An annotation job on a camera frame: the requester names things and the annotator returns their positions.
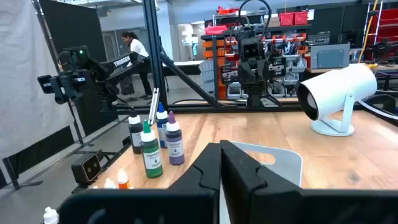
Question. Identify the red plastic bin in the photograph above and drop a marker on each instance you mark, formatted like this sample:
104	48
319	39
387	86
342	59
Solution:
301	18
286	19

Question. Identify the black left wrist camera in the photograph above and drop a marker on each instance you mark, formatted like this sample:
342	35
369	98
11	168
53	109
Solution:
250	49

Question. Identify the grey box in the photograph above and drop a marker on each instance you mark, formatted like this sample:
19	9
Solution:
329	56

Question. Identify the small orange food coloring bottle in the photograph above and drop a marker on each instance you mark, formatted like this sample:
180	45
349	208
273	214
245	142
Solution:
123	185

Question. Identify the shelf with parts bins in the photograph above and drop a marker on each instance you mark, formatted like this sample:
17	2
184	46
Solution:
211	53

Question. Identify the large violet food coloring bottle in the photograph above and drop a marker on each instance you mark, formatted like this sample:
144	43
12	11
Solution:
175	140

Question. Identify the person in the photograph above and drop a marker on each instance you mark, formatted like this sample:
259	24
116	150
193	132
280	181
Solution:
138	48

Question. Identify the silver aluminium extrusion piece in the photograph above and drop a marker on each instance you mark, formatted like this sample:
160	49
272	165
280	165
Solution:
154	105

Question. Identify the red storage cabinet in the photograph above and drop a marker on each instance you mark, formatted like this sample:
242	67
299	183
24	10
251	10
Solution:
390	21

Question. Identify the red plastic tray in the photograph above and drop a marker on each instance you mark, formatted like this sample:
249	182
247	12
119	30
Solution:
216	30

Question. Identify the black aluminium table frame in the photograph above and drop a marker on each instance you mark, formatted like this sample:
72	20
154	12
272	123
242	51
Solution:
154	62

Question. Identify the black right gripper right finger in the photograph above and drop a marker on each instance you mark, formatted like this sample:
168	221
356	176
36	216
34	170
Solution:
264	202

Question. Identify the small orange bottle yellow label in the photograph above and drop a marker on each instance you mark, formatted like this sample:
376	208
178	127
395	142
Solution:
50	216

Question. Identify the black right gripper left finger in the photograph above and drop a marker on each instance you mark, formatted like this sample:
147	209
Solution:
186	202

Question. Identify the small black bottle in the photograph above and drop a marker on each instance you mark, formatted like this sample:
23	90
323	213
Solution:
109	184

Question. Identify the black stereo camera box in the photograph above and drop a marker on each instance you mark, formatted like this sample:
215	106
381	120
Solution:
87	169

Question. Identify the white curtain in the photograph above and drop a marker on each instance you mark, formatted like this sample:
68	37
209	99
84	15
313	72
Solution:
25	77

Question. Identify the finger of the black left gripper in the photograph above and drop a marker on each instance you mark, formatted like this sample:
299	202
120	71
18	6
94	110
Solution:
258	81
250	81

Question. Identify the black partition panel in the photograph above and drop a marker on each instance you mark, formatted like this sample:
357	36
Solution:
71	25

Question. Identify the white cylindrical projector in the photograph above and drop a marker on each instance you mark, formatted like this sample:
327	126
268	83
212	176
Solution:
342	84

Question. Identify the large green food coloring bottle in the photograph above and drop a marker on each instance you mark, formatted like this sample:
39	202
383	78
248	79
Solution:
151	149

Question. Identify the white plastic bin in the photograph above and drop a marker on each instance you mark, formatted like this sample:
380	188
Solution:
289	161

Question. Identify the large blue food coloring bottle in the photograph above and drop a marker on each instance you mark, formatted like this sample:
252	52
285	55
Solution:
161	119

